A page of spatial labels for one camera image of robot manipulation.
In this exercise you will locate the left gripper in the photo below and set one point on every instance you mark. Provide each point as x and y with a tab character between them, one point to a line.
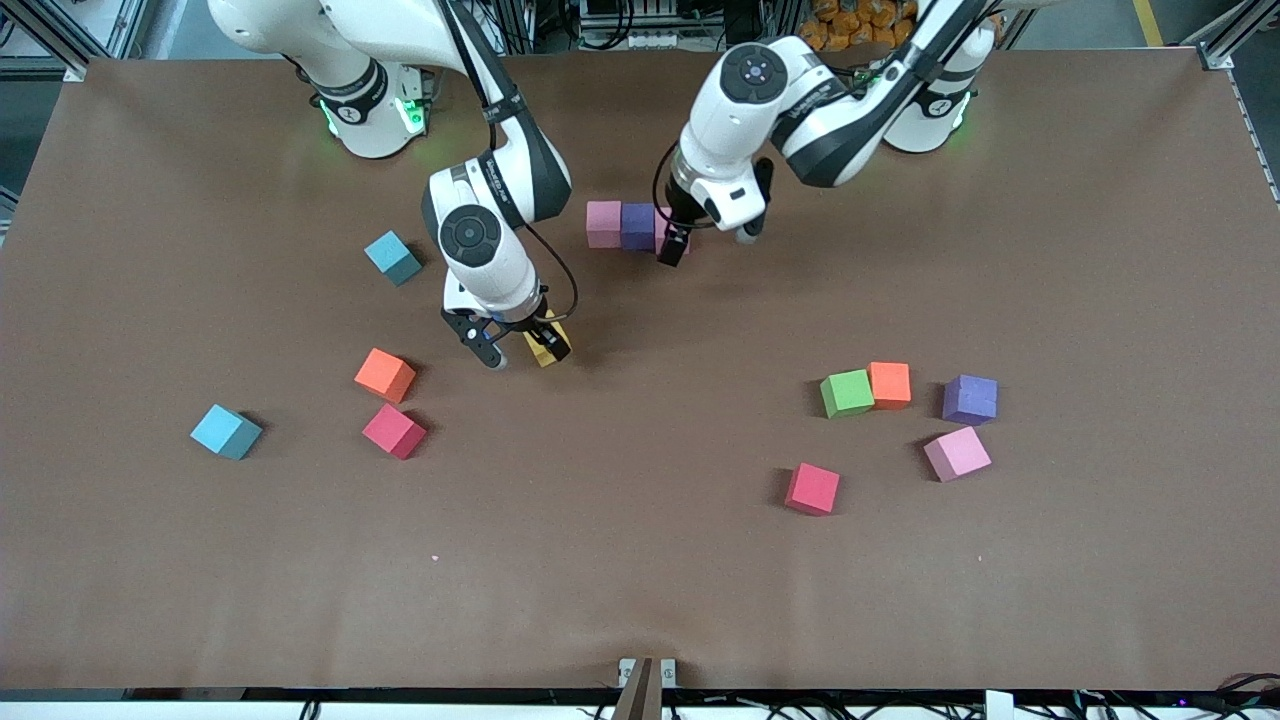
683	222

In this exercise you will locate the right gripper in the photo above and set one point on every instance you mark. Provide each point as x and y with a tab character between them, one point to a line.
539	327

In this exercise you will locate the yellow foam cube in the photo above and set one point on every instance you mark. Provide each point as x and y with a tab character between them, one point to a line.
537	353

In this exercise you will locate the pink foam cube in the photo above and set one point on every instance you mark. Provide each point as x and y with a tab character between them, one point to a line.
957	453
603	224
661	222

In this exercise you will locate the purple foam cube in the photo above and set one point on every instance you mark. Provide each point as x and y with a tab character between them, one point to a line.
637	226
969	400

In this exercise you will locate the orange foam cube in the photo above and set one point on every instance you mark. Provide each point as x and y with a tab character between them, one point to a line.
384	376
892	385

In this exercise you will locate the red foam cube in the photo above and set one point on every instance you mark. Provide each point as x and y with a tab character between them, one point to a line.
811	489
393	431

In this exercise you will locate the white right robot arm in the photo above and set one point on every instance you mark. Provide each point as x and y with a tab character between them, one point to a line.
480	250

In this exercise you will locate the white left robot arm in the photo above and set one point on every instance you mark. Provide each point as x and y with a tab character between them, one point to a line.
740	110

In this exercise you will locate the blue foam cube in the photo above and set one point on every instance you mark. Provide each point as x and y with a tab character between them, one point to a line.
390	258
225	432

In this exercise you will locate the white power strip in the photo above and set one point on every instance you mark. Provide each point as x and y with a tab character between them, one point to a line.
655	40

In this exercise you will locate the green foam cube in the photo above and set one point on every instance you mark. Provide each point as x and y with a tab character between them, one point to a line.
847	393

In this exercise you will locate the orange snack bags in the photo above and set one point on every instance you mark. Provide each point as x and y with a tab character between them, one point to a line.
850	20

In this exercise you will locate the metal bracket with brown post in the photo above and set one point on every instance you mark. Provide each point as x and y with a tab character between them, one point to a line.
640	690

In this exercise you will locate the aluminium frame profile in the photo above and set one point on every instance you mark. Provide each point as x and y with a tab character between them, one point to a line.
1235	35
60	45

